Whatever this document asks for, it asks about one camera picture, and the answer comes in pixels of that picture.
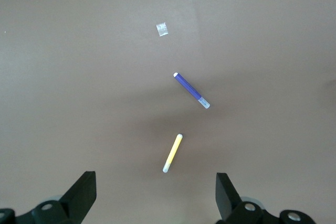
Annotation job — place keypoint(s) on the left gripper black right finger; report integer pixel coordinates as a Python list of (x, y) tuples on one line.
[(228, 200)]

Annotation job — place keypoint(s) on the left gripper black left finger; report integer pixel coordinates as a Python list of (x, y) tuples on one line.
[(78, 197)]

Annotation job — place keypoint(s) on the blue marker pen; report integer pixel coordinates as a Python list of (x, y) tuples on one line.
[(189, 88)]

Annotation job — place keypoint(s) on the yellow marker pen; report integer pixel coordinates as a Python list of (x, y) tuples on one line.
[(173, 151)]

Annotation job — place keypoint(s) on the clear tape piece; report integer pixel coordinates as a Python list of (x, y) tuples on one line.
[(162, 29)]

